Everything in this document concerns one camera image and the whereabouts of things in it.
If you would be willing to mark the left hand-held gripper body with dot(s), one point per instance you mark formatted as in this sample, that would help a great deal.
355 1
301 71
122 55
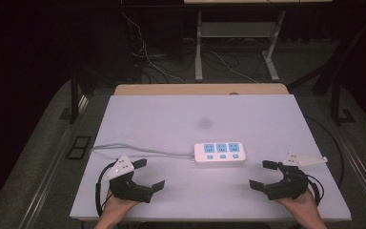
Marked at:
130 189

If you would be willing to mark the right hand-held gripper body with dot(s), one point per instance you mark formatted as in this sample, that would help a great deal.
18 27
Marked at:
294 184

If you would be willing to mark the person's left hand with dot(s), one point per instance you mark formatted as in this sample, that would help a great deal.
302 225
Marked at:
116 208

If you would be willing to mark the person's right hand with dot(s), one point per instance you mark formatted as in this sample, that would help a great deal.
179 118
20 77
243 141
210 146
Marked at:
305 206

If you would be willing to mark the white power strip blue sockets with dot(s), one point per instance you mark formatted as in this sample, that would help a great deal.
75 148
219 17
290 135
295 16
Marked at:
219 154

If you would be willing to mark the white table board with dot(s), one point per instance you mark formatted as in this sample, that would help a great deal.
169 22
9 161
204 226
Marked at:
187 120

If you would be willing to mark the black floor socket plate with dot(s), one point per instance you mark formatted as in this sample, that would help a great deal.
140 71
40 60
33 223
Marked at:
78 147

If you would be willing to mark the black stand leg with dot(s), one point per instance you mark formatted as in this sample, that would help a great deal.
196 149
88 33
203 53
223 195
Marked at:
338 105
74 98

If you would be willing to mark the wooden table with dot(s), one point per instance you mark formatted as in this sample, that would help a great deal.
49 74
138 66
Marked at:
197 89

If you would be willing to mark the aluminium floor rail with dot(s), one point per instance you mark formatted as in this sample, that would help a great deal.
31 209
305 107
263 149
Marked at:
362 171
49 171

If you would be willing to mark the grey metal desk frame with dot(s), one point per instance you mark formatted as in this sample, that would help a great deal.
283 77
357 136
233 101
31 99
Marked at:
238 29

